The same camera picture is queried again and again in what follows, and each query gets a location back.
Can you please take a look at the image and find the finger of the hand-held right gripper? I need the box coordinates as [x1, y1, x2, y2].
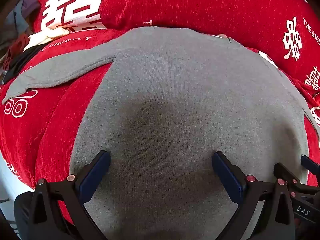
[301, 154, 320, 178]
[273, 162, 320, 195]

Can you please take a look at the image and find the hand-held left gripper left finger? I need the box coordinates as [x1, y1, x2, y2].
[27, 150, 111, 240]

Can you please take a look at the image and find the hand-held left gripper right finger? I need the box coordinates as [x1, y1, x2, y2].
[212, 151, 296, 240]

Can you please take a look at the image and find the grey knit sweater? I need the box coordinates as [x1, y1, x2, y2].
[2, 26, 316, 240]

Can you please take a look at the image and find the white bed sheet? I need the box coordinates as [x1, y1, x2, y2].
[0, 152, 35, 233]

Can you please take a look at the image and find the black cloth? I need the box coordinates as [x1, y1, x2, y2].
[4, 45, 44, 82]

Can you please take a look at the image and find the white cloth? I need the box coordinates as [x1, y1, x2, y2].
[23, 27, 70, 52]

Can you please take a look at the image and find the reddish-brown cloth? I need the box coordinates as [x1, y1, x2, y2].
[3, 34, 28, 71]

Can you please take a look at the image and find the grey-blue cloth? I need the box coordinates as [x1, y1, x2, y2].
[4, 4, 29, 37]

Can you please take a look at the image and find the red printed blanket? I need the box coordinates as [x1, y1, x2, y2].
[0, 0, 320, 227]

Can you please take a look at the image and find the purple cloth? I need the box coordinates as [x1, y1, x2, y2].
[21, 0, 41, 18]

